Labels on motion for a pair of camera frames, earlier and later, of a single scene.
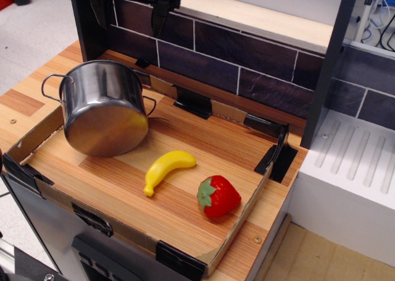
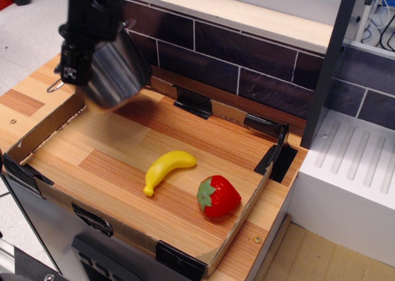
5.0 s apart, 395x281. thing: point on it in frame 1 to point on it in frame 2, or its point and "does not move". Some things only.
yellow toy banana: [164, 165] does not move
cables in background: [381, 29] does not move
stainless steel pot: [103, 109] to [120, 71]
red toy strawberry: [216, 196] does not move
